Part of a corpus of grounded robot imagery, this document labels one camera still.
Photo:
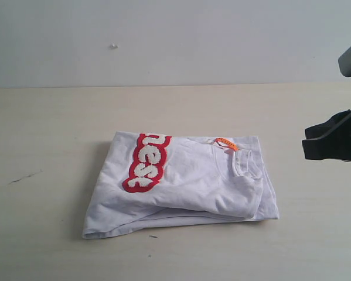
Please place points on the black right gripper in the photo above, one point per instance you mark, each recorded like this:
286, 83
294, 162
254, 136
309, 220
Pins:
329, 140

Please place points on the white t-shirt red lettering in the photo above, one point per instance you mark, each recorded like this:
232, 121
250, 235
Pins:
152, 180

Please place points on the orange neck label tag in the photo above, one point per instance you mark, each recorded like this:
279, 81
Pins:
224, 143

